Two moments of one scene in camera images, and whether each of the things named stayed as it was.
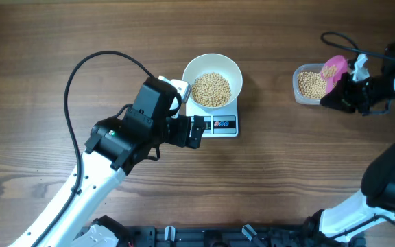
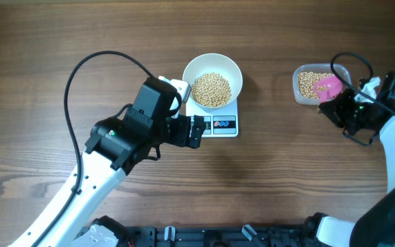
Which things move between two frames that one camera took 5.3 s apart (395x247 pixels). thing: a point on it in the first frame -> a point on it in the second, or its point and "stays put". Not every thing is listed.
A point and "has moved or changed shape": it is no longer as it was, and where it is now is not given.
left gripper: x=184 y=123 stays put
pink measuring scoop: x=332 y=69 has moved or changed shape
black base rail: x=235 y=236 stays put
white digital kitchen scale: x=220 y=123 stays put
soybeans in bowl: x=211 y=89 stays put
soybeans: x=329 y=71 -> x=323 y=88
